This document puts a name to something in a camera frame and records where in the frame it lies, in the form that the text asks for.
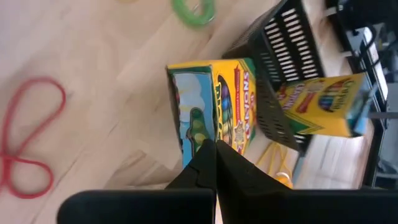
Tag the thick red rubber band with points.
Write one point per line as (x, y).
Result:
(63, 99)

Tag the black plastic slotted basket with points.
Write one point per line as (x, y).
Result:
(253, 46)

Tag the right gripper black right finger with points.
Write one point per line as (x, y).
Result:
(280, 208)

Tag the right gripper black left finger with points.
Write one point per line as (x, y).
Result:
(192, 202)

